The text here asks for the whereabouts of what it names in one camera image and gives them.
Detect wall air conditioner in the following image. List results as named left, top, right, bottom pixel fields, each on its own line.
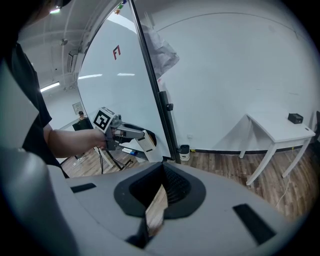
left=66, top=49, right=80, bottom=74

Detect white and black floor device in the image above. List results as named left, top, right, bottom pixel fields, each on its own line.
left=179, top=144, right=191, bottom=161

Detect coloured whiteboard magnets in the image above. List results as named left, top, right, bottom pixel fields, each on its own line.
left=113, top=0, right=129, bottom=15

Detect person's left forearm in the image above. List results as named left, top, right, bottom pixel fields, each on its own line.
left=43, top=126, right=107, bottom=159

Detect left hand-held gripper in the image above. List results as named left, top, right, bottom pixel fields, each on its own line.
left=92, top=106, right=159, bottom=163

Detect black whiteboard stand post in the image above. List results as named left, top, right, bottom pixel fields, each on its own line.
left=157, top=90, right=182, bottom=165

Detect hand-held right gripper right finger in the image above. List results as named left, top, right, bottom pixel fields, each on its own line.
left=146, top=161, right=298, bottom=256

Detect small black box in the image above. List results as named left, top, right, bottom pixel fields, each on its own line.
left=287, top=112, right=304, bottom=125

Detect black hanging cable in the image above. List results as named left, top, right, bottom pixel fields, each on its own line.
left=98, top=146, right=105, bottom=175

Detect black monitor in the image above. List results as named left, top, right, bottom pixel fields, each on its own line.
left=72, top=118, right=94, bottom=132

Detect long ceiling light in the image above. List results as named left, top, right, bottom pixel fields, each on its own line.
left=39, top=81, right=61, bottom=93

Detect crumpled grey plastic sheet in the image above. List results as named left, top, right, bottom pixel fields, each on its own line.
left=141, top=22, right=181, bottom=79

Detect wall poster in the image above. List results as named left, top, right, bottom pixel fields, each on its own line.
left=72, top=101, right=84, bottom=116

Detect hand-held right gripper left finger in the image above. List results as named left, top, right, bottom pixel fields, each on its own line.
left=47, top=161, right=166, bottom=250

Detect white floor cable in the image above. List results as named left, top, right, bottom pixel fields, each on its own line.
left=274, top=173, right=294, bottom=209

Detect white table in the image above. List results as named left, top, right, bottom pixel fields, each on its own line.
left=238, top=111, right=317, bottom=186

